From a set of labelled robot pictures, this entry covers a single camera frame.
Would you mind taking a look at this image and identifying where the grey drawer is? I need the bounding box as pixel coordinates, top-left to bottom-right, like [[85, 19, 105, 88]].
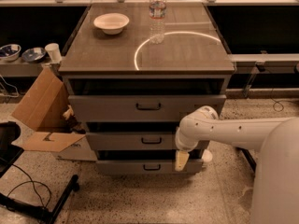
[[69, 95, 226, 122], [87, 132, 177, 150], [96, 160, 203, 175]]

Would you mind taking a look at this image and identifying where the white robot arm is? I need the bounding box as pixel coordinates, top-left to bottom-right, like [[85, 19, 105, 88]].
[[175, 105, 299, 224]]

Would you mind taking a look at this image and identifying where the grey bottom drawer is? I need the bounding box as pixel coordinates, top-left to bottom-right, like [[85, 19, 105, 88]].
[[96, 160, 203, 175]]

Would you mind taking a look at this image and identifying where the grey drawer cabinet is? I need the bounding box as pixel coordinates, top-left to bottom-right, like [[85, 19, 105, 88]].
[[58, 2, 236, 176]]

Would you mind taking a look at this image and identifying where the grey top drawer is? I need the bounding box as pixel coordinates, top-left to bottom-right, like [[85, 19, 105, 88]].
[[69, 95, 226, 122]]

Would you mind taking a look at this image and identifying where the open cardboard box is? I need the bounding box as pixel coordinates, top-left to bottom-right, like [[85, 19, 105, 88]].
[[12, 68, 96, 161]]

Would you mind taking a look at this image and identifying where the white cabinet caster wheel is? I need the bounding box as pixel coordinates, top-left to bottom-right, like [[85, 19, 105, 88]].
[[202, 149, 213, 162]]

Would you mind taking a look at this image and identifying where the black stand base right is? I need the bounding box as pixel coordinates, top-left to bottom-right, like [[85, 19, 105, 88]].
[[241, 148, 256, 171]]

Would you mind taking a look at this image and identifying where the black stand base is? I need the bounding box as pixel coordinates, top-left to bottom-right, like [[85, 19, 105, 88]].
[[241, 148, 256, 171], [0, 175, 79, 224]]

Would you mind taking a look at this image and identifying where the clear plastic water bottle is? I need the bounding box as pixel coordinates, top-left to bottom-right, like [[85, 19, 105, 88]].
[[149, 0, 166, 44]]

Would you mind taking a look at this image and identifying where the black stand base left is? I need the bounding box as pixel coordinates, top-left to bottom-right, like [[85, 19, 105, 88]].
[[0, 175, 79, 224]]

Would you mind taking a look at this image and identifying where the white paper cup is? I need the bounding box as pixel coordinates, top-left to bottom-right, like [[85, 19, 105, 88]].
[[45, 43, 62, 63]]

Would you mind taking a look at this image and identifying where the black chair seat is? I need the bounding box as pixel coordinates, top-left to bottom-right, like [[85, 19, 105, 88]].
[[0, 121, 24, 177]]

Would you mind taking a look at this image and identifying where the blue white bowl right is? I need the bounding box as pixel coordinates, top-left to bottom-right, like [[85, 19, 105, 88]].
[[21, 48, 46, 63]]

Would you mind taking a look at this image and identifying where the black cable at wall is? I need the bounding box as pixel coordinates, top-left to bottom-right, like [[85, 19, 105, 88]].
[[269, 68, 291, 113]]

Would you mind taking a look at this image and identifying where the black cable on floor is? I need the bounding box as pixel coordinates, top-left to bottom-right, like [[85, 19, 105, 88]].
[[7, 162, 53, 209]]

